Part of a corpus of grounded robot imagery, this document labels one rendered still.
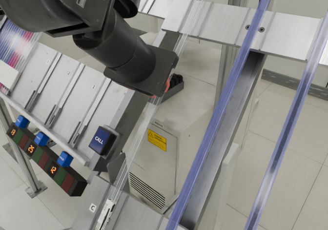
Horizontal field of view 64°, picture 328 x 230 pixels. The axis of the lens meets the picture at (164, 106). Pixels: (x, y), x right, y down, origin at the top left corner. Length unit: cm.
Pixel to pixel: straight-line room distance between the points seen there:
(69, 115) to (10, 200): 97
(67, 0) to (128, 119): 40
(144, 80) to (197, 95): 65
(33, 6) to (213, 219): 51
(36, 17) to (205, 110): 74
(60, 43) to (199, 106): 146
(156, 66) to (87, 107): 34
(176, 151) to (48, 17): 71
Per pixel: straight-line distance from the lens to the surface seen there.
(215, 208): 58
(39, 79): 85
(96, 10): 26
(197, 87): 106
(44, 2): 24
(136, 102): 60
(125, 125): 60
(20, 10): 28
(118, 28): 29
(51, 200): 153
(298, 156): 181
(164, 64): 36
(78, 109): 69
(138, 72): 34
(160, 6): 67
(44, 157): 76
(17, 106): 85
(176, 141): 87
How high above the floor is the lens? 116
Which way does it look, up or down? 35 degrees down
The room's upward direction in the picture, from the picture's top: straight up
